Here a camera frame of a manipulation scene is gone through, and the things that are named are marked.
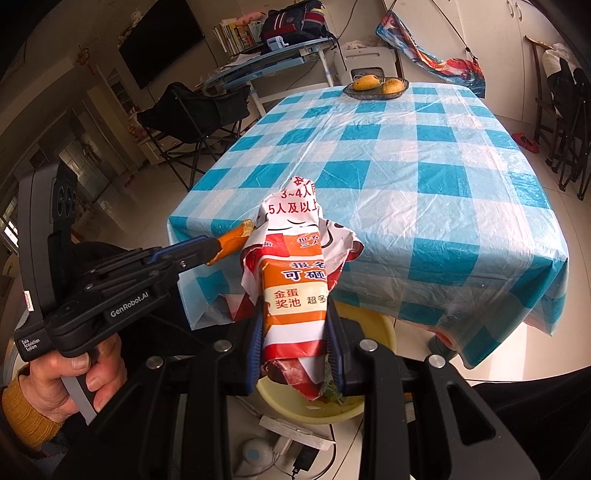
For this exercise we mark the yellow plastic bucket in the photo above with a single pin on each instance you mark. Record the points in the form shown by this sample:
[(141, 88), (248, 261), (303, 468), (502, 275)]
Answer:
[(295, 413)]

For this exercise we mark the row of books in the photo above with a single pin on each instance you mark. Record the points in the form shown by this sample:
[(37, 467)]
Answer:
[(235, 37)]

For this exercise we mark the black power adapter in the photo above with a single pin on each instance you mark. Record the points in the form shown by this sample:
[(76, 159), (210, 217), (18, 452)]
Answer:
[(305, 458)]

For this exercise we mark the colourful printed hanging bag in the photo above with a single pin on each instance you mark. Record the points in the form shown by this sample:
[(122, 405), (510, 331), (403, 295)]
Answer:
[(438, 60)]

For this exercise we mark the black flat television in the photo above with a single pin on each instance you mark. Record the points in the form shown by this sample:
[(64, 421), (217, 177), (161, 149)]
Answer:
[(161, 41)]

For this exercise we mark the person's left hand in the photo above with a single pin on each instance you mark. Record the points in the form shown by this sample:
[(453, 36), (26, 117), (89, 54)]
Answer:
[(41, 383)]

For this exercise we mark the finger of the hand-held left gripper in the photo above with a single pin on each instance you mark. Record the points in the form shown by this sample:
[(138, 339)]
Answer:
[(198, 256), (180, 244)]

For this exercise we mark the pink plush toy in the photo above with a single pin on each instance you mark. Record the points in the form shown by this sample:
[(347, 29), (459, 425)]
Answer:
[(249, 17)]

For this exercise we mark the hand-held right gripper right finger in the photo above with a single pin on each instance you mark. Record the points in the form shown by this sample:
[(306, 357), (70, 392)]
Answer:
[(334, 355)]

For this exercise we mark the dark fruit bowl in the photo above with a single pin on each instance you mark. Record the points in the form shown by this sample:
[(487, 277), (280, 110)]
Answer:
[(355, 93)]

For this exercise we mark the white plastic stool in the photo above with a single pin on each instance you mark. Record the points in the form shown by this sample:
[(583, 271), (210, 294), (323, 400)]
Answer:
[(364, 62)]

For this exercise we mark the dark striped backpack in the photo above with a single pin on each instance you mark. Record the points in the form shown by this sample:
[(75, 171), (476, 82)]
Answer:
[(295, 21)]

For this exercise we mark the red wall ornament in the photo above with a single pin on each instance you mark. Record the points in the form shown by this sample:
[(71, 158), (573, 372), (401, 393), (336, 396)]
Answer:
[(85, 57)]

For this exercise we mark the white crumpled cloth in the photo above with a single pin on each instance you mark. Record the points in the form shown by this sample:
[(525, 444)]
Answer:
[(356, 45)]

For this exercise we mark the blue white checkered tablecloth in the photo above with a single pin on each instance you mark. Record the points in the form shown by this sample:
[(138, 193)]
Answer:
[(392, 184)]

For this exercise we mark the person's right leg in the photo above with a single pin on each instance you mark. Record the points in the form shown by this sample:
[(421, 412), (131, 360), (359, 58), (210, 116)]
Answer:
[(545, 415)]

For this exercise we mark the white round device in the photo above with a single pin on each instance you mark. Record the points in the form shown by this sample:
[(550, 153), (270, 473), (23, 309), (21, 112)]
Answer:
[(256, 457)]

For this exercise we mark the red snack packet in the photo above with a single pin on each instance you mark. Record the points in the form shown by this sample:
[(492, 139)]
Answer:
[(295, 300)]

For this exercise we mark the yellow mango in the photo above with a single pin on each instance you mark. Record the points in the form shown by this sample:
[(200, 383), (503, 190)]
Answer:
[(392, 86), (365, 84)]

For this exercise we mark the black folding camp chair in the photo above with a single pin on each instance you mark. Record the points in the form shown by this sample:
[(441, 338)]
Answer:
[(184, 120)]

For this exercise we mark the white blue desk device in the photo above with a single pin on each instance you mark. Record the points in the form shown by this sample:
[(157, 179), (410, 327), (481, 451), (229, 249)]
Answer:
[(277, 43)]

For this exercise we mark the white stuffed sack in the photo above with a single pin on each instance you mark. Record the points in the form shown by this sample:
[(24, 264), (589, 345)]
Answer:
[(556, 60)]

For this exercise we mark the person's left forearm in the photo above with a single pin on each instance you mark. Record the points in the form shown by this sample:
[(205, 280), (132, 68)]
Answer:
[(23, 420)]

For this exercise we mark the blue adjustable desk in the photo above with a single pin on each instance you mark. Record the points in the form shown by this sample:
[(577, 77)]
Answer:
[(277, 60)]

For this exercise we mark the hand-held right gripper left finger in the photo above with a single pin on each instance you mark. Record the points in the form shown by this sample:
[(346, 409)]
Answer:
[(255, 355)]

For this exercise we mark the white low cabinet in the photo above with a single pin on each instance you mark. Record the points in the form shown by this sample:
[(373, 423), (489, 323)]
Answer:
[(152, 152)]

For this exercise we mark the red slipper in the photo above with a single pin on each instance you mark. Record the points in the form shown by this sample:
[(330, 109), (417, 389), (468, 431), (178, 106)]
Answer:
[(526, 142)]

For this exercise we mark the wooden chair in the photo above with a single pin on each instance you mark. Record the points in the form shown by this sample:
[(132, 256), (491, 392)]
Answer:
[(538, 92)]

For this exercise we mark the white power strip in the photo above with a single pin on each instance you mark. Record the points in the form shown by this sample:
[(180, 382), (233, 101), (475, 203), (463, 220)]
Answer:
[(295, 434)]

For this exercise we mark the orange fruit peel piece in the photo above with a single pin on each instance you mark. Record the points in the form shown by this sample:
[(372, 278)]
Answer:
[(228, 244)]

